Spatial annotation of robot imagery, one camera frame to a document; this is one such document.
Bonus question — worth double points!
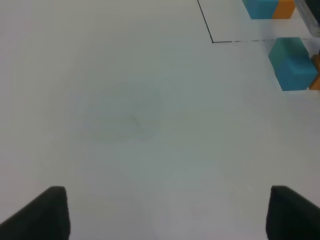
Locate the orange template block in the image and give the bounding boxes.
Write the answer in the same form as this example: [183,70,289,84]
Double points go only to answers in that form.
[272,0,296,20]

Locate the blue template block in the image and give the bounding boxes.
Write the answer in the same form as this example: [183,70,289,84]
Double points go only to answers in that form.
[242,0,279,20]

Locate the green block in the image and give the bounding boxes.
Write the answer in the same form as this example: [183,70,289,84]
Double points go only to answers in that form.
[268,37,309,72]

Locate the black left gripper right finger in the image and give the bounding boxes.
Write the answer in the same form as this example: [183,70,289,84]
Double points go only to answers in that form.
[265,185,320,240]

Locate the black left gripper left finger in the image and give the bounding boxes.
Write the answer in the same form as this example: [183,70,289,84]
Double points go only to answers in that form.
[0,186,71,240]

